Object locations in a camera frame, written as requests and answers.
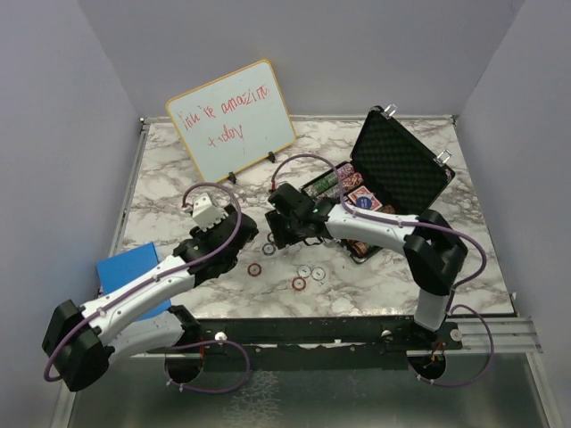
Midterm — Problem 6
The blue 10 poker chip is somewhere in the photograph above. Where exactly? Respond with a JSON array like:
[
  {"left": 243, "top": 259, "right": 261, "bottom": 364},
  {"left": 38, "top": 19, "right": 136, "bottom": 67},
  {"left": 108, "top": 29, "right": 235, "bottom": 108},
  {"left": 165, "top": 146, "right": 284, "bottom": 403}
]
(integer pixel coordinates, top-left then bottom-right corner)
[{"left": 262, "top": 243, "right": 276, "bottom": 256}]

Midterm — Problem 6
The red 5 poker chip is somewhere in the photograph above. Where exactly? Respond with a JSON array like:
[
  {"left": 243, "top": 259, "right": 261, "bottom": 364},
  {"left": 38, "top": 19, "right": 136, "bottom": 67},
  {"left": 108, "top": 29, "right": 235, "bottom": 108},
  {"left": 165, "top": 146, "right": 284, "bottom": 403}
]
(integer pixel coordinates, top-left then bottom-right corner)
[
  {"left": 247, "top": 263, "right": 261, "bottom": 276},
  {"left": 292, "top": 276, "right": 307, "bottom": 291}
]

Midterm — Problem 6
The white 1 poker chip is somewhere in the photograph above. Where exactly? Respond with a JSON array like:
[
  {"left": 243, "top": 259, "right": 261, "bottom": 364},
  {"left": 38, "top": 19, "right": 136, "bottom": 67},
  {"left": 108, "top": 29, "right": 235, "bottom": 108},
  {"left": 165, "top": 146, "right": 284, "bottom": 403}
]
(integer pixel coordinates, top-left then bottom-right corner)
[
  {"left": 298, "top": 265, "right": 311, "bottom": 278},
  {"left": 311, "top": 267, "right": 326, "bottom": 281}
]

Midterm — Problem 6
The blue small blind button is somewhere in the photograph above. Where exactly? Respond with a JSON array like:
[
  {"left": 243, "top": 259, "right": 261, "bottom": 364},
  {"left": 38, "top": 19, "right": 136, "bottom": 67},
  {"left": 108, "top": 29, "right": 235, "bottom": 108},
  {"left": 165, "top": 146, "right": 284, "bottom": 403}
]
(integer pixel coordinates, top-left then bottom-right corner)
[{"left": 355, "top": 196, "right": 373, "bottom": 210}]

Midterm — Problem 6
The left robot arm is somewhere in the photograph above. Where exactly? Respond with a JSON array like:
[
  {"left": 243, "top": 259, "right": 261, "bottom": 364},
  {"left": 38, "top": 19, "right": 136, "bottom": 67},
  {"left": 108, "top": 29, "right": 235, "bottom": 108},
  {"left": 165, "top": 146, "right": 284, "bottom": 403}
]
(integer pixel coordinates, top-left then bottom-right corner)
[{"left": 42, "top": 206, "right": 258, "bottom": 392}]

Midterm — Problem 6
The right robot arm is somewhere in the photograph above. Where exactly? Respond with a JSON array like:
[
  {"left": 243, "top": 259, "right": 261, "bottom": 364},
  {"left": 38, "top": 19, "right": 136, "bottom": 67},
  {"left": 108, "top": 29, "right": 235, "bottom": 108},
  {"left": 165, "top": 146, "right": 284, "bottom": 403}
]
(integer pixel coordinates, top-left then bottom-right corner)
[{"left": 266, "top": 184, "right": 468, "bottom": 349}]

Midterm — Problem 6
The red playing card deck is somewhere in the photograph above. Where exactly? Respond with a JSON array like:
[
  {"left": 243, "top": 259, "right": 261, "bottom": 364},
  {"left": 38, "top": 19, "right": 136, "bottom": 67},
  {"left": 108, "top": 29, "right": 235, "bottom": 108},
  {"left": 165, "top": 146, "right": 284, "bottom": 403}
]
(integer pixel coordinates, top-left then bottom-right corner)
[{"left": 348, "top": 185, "right": 383, "bottom": 211}]

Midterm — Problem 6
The blue plastic box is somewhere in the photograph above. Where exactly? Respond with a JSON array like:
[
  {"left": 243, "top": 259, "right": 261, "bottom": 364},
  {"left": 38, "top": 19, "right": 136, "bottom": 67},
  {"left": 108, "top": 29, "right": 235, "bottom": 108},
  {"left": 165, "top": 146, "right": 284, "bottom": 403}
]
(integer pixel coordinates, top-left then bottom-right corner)
[{"left": 96, "top": 243, "right": 159, "bottom": 295}]

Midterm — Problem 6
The black poker chip case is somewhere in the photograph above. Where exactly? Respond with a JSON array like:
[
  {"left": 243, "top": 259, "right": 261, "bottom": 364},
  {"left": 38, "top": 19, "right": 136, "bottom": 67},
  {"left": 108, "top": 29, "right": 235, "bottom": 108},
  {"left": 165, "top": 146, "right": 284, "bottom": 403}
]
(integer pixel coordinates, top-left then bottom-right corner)
[{"left": 299, "top": 104, "right": 457, "bottom": 264}]

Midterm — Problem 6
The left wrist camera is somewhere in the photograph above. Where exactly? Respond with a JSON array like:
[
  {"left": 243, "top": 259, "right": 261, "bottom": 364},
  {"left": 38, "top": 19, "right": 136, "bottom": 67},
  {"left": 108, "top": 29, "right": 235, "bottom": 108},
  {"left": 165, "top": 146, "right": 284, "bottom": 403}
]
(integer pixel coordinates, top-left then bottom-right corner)
[{"left": 183, "top": 193, "right": 228, "bottom": 232}]

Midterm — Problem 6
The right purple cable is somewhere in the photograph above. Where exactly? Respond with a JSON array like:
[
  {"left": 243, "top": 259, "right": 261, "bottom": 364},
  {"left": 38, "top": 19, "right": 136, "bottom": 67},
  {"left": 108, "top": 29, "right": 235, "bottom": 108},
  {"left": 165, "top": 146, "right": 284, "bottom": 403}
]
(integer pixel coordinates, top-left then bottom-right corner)
[{"left": 270, "top": 153, "right": 495, "bottom": 387}]

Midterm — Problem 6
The purple cable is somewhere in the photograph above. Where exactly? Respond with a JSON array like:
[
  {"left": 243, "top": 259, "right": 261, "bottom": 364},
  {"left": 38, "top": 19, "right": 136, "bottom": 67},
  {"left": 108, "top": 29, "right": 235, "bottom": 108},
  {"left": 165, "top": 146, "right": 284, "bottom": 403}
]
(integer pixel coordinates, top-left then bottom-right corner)
[
  {"left": 270, "top": 153, "right": 495, "bottom": 387},
  {"left": 43, "top": 183, "right": 252, "bottom": 396}
]

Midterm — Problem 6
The white whiteboard yellow frame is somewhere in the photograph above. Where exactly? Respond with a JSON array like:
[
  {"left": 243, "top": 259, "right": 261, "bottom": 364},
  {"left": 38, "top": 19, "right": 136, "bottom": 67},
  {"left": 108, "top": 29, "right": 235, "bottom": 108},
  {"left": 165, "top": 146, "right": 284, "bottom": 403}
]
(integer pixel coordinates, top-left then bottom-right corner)
[{"left": 166, "top": 60, "right": 296, "bottom": 182}]

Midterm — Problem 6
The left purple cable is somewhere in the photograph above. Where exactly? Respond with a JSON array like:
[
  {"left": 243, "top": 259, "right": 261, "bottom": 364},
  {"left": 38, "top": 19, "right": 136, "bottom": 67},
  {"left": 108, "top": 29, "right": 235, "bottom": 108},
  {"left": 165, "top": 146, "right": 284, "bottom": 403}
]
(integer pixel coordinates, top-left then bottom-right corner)
[{"left": 43, "top": 183, "right": 252, "bottom": 396}]

